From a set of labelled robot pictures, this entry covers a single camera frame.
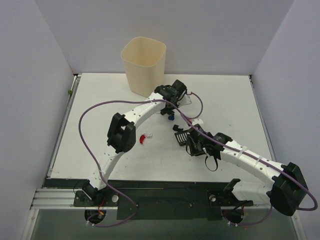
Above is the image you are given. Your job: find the black slotted dustpan scoop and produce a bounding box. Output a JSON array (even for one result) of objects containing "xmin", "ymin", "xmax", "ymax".
[{"xmin": 174, "ymin": 130, "xmax": 190, "ymax": 147}]

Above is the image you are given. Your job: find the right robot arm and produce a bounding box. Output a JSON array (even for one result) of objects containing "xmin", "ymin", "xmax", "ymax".
[{"xmin": 186, "ymin": 124, "xmax": 308, "ymax": 216}]

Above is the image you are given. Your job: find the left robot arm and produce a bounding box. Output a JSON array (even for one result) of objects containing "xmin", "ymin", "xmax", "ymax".
[{"xmin": 78, "ymin": 80, "xmax": 191, "ymax": 206}]

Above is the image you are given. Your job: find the cream plastic waste bin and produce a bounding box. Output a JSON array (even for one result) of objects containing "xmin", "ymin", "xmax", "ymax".
[{"xmin": 120, "ymin": 36, "xmax": 167, "ymax": 97}]

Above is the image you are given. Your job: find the white paper scrap by red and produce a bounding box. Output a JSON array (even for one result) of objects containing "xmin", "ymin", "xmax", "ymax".
[{"xmin": 144, "ymin": 132, "xmax": 153, "ymax": 139}]

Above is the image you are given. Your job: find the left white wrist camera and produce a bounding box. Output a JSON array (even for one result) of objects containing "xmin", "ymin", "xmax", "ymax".
[{"xmin": 177, "ymin": 90, "xmax": 192, "ymax": 107}]

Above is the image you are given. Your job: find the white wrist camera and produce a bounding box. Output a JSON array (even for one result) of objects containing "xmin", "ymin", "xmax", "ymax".
[
  {"xmin": 191, "ymin": 118, "xmax": 204, "ymax": 127},
  {"xmin": 177, "ymin": 90, "xmax": 192, "ymax": 107}
]

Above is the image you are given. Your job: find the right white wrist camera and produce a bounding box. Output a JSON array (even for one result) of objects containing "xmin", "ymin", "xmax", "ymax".
[{"xmin": 191, "ymin": 118, "xmax": 204, "ymax": 127}]

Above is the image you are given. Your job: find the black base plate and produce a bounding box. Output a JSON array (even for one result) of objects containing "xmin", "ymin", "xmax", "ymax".
[{"xmin": 74, "ymin": 179, "xmax": 253, "ymax": 223}]

